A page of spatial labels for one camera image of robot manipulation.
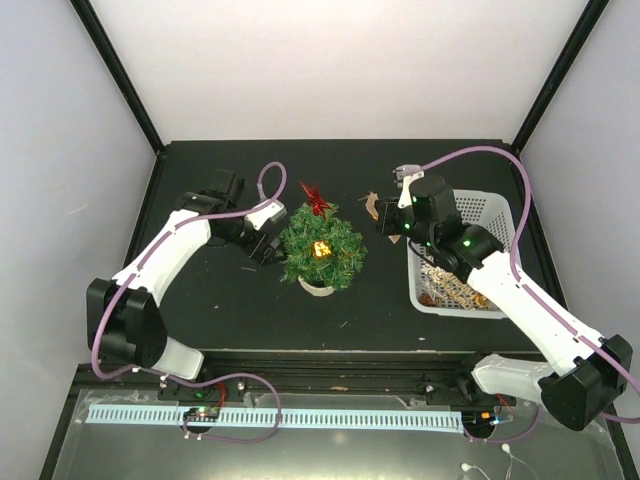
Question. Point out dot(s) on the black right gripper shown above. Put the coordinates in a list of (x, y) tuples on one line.
[(385, 226)]

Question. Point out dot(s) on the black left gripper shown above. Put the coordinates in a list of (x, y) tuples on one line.
[(262, 257)]

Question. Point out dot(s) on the burlap fabric ornament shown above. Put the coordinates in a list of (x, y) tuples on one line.
[(369, 202)]

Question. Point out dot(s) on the gold gift box ornament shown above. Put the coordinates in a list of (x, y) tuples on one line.
[(321, 249)]

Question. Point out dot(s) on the small green christmas tree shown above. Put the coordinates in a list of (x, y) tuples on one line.
[(337, 271)]

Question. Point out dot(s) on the red star ornament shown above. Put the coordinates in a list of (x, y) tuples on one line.
[(315, 201)]

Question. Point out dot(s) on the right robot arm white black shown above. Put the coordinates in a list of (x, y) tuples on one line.
[(582, 373)]

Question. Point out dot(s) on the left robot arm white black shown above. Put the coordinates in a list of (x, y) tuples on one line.
[(125, 328)]

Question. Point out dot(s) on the gold merry christmas sign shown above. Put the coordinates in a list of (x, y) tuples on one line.
[(449, 287)]

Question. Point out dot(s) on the brown pine cone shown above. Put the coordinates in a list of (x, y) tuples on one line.
[(425, 299)]

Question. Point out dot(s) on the white plastic basket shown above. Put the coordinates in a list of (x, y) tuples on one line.
[(489, 210)]

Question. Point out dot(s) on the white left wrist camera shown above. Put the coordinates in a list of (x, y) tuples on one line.
[(267, 211)]

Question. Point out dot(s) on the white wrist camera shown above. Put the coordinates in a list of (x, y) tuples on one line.
[(405, 175), (267, 211)]

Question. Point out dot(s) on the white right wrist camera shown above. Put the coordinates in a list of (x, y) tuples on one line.
[(405, 175)]

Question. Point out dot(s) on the white slotted cable duct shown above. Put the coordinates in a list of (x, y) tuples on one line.
[(286, 418)]

